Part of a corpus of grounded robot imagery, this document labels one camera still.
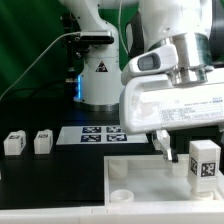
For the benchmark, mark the black camera on mount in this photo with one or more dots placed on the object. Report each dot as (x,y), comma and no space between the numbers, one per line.
(101,37)

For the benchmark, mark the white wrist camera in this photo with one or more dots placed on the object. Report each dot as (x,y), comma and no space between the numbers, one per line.
(156,61)

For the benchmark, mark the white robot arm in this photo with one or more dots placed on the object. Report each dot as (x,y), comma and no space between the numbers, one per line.
(185,23)

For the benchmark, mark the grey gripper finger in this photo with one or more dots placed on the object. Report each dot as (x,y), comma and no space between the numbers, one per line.
(161,142)

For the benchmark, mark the white front rail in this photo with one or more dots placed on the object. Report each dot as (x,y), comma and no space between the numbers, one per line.
(192,212)

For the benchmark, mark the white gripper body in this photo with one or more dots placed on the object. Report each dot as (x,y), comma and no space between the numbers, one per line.
(152,103)

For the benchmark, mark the white square tabletop part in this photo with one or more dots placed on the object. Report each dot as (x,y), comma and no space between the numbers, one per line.
(147,178)

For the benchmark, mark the white sheet with tags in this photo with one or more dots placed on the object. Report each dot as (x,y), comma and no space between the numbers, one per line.
(112,134)

